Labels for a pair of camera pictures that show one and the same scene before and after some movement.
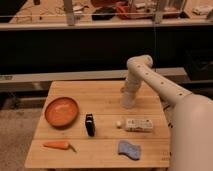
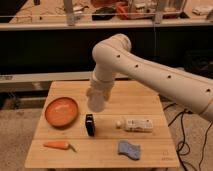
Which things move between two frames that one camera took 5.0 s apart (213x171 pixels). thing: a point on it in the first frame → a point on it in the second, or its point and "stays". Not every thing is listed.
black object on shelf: x=104 y=13 stays
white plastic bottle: x=136 y=125 stays
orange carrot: x=58 y=145 stays
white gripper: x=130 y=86 → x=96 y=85
